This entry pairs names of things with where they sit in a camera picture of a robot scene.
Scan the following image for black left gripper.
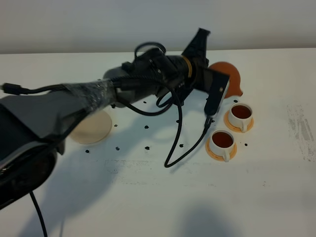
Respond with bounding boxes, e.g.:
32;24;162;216
167;28;212;104

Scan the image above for brown clay teapot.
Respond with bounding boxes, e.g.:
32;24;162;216
209;62;243;99

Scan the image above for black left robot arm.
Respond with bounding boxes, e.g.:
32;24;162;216
0;29;210;208

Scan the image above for beige round teapot coaster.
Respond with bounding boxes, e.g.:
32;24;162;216
69;111;112;144

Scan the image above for rear orange saucer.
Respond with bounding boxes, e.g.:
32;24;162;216
224;111;254;133

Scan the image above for orange saucer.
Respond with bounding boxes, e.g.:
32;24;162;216
205;138;237;162
224;111;254;133

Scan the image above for rear white teacup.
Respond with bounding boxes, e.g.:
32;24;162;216
228;103;254;133

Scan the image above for white teacup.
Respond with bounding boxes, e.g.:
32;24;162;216
210;129;235;148
228;103;254;133

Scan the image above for front white teacup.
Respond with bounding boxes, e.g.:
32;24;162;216
210;129;235;148

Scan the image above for front orange saucer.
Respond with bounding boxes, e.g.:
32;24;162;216
205;138;237;162

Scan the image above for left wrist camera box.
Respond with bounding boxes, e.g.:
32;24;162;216
203;69;230;118

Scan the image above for black braided camera cable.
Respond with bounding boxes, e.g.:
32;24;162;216
0;41;214;237

